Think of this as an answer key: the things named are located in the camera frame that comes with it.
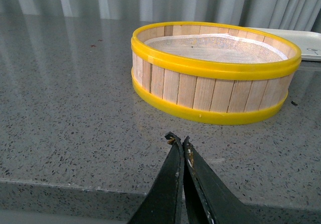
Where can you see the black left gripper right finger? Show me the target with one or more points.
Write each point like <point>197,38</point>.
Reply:
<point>208,200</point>

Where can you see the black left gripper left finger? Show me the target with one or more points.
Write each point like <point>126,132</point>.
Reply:
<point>163,203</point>

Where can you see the white rectangular tray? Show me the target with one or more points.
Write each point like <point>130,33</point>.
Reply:
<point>308,42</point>

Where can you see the yellow rimmed wooden steamer basket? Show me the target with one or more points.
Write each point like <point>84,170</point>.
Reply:
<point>211,92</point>

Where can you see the white steamer liner cloth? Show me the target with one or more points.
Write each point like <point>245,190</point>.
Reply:
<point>218,48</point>

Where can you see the grey pleated curtain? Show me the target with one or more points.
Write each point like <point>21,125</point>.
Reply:
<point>301,15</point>

